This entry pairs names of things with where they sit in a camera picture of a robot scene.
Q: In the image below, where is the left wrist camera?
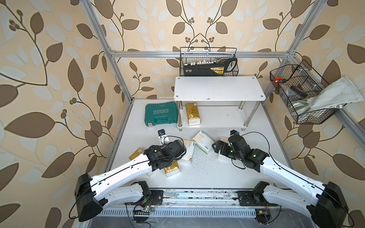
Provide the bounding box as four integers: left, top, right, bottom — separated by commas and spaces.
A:
158, 129, 170, 145

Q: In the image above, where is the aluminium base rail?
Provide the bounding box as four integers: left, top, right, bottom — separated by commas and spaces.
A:
94, 188, 320, 210

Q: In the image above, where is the black yellow tool box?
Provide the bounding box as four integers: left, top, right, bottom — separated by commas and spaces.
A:
181, 58, 239, 77

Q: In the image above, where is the side black wire basket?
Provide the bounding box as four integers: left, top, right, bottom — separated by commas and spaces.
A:
270, 60, 343, 124

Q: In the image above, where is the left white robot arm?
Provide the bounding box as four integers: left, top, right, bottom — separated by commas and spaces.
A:
74, 140, 187, 222

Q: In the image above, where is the white tissue pack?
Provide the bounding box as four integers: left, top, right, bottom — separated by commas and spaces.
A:
217, 137, 230, 161
193, 131, 215, 154
179, 139, 195, 164

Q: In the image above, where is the white cloth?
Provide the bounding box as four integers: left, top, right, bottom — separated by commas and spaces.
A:
306, 76, 365, 112

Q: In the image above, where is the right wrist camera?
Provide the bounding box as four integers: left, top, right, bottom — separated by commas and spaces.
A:
230, 130, 239, 136

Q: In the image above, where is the green plastic tool case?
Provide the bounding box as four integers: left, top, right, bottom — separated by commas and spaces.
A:
144, 101, 178, 127

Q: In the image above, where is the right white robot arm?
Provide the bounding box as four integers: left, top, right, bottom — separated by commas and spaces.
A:
212, 130, 349, 228

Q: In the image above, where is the back black wire basket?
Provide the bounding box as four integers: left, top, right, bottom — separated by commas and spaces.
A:
179, 46, 237, 77

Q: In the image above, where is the white two-tier shelf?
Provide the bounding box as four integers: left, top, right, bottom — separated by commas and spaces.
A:
174, 76, 266, 131

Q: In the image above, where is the white tissue pack middle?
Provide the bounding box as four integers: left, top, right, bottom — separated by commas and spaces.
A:
193, 131, 215, 154

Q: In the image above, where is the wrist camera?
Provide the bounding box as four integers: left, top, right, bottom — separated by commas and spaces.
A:
230, 130, 239, 136
158, 129, 170, 145

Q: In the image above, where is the white tissue pack left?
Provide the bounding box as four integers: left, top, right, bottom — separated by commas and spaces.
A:
179, 139, 195, 164

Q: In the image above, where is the gold tissue pack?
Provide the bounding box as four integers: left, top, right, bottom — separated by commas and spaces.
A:
185, 103, 201, 126
129, 147, 144, 160
164, 161, 181, 177

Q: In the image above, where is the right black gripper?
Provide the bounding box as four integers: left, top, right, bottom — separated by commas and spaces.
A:
212, 139, 243, 162

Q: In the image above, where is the white tissue pack right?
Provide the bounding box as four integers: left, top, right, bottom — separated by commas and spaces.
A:
217, 137, 230, 161

